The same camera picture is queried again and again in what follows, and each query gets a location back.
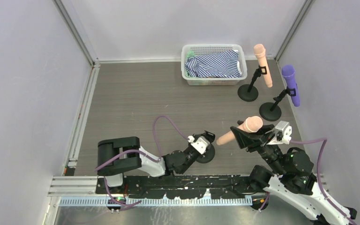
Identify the blue striped cloth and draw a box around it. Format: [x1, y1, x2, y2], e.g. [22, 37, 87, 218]
[184, 50, 242, 78]

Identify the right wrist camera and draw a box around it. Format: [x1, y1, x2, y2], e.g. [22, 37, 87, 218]
[268, 120, 293, 145]

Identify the white plastic basket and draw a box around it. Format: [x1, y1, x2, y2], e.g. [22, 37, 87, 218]
[181, 44, 248, 85]

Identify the purple microphone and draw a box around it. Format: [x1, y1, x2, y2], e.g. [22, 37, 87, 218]
[282, 65, 300, 107]

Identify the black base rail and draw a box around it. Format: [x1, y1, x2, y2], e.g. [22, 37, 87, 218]
[48, 174, 323, 207]

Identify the green cloth item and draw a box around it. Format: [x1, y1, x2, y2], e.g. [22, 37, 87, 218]
[186, 50, 195, 60]

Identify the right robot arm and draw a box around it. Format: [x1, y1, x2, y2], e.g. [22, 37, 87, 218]
[231, 121, 357, 225]

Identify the black stand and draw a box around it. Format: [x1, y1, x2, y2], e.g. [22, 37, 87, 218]
[259, 88, 296, 121]
[237, 66, 267, 102]
[196, 130, 216, 164]

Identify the black stand front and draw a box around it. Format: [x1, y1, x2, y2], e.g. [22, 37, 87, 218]
[237, 66, 267, 102]

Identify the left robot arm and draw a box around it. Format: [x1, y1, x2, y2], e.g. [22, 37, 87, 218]
[95, 135, 212, 188]

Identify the peach microphone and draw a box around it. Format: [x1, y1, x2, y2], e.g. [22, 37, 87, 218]
[216, 115, 264, 146]
[254, 44, 273, 88]

